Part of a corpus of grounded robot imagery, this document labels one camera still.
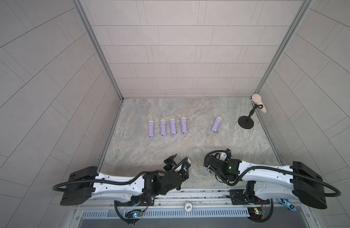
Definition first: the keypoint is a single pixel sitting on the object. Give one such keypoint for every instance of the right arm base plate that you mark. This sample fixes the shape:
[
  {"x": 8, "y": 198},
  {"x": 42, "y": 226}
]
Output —
[{"x": 244, "y": 197}]

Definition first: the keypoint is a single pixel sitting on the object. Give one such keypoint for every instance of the blue tag on rail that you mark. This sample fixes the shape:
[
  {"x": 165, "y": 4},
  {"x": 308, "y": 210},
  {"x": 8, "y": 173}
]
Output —
[{"x": 287, "y": 204}]

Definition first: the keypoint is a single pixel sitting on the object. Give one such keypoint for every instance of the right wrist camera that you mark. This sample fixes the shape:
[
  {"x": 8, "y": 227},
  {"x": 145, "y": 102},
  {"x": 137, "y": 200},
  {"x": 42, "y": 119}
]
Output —
[{"x": 225, "y": 156}]

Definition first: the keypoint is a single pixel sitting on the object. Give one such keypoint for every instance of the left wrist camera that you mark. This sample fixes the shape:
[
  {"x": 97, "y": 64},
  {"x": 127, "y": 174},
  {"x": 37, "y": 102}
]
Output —
[{"x": 184, "y": 168}]

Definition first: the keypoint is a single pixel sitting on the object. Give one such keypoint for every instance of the purple flashlight horizontal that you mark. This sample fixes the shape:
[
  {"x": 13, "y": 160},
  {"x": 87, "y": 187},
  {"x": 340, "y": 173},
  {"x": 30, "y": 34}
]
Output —
[{"x": 163, "y": 123}]

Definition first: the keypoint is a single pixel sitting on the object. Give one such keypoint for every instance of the right circuit board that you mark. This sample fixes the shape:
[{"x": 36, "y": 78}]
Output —
[{"x": 256, "y": 213}]

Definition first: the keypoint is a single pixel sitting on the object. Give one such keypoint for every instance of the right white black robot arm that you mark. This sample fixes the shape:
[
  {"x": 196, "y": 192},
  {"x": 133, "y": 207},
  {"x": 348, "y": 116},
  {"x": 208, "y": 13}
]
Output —
[{"x": 296, "y": 182}]

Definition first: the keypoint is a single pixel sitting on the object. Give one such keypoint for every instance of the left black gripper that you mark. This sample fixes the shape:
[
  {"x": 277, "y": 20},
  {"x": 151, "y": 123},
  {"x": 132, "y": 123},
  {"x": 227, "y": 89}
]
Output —
[{"x": 170, "y": 163}]

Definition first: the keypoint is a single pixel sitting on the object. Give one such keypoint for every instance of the left green circuit board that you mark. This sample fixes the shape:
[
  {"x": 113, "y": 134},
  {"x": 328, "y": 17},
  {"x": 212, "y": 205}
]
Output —
[{"x": 134, "y": 214}]

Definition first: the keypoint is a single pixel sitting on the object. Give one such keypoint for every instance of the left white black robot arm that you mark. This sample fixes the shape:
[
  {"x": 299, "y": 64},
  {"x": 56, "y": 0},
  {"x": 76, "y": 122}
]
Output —
[{"x": 89, "y": 184}]

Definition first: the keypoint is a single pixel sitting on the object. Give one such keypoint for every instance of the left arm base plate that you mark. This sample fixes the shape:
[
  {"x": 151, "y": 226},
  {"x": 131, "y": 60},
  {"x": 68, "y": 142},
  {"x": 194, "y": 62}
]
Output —
[{"x": 138, "y": 201}]

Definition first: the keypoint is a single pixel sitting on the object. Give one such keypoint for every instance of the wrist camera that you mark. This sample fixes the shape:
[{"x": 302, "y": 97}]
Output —
[
  {"x": 184, "y": 168},
  {"x": 225, "y": 156}
]

